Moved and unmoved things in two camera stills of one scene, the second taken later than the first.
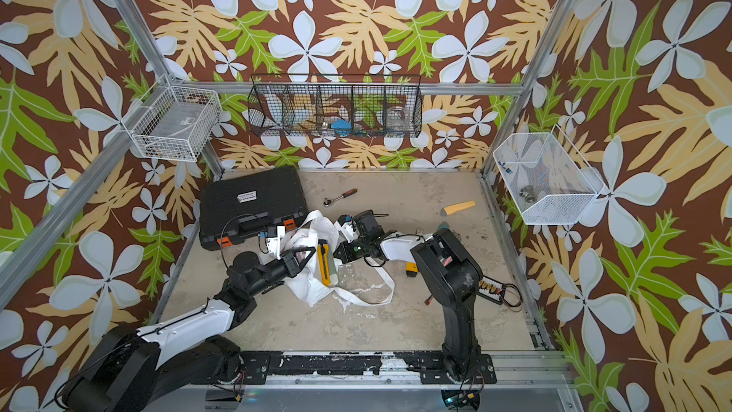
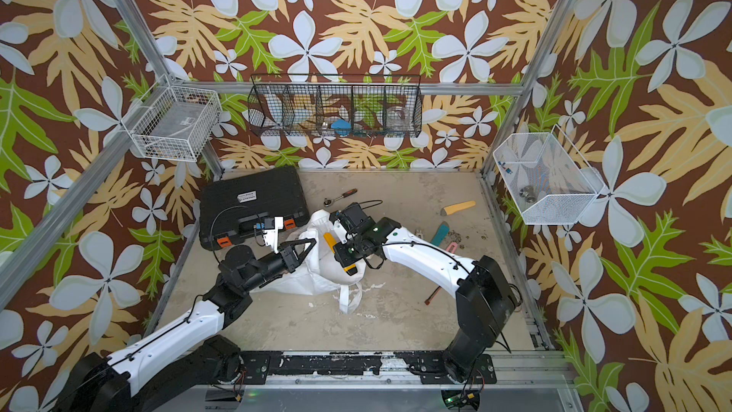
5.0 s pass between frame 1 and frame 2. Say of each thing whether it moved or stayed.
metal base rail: stayed
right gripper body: stayed
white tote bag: moved
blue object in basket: stayed
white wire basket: stayed
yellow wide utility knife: moved
